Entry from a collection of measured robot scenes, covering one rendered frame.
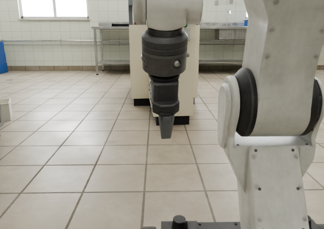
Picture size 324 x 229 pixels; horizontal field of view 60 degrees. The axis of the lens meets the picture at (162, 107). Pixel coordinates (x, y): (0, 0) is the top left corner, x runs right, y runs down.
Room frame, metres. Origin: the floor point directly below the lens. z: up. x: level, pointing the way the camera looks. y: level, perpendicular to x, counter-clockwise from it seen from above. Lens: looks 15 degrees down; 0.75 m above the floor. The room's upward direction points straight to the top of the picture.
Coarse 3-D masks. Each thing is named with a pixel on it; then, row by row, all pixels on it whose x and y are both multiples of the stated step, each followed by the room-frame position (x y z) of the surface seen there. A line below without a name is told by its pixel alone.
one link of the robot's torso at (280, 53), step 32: (256, 0) 0.51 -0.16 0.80; (288, 0) 0.49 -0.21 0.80; (320, 0) 0.49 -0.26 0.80; (256, 32) 0.54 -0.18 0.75; (288, 32) 0.49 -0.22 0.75; (320, 32) 0.50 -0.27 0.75; (256, 64) 0.53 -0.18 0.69; (288, 64) 0.50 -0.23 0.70; (256, 96) 0.51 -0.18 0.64; (288, 96) 0.51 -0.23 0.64; (320, 96) 0.51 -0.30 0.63; (256, 128) 0.51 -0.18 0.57; (288, 128) 0.52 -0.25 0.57
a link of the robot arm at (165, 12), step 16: (160, 0) 0.50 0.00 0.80; (176, 0) 0.50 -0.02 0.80; (192, 0) 0.50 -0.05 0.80; (160, 16) 0.50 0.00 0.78; (176, 16) 0.51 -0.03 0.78; (192, 16) 0.51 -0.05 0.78; (144, 32) 0.55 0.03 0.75; (160, 32) 0.51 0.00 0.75; (176, 32) 0.52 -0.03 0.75; (144, 48) 0.53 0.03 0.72; (160, 48) 0.51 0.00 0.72; (176, 48) 0.52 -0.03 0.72
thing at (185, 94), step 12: (192, 24) 2.26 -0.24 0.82; (192, 36) 2.25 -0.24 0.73; (192, 48) 2.25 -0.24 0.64; (192, 60) 2.25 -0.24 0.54; (192, 72) 2.26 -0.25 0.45; (180, 84) 2.25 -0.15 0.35; (192, 84) 2.26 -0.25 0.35; (180, 96) 2.25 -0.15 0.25; (192, 96) 2.26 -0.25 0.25; (180, 108) 2.25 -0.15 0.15; (192, 108) 2.26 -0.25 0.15; (156, 120) 2.26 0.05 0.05; (180, 120) 2.28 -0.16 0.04
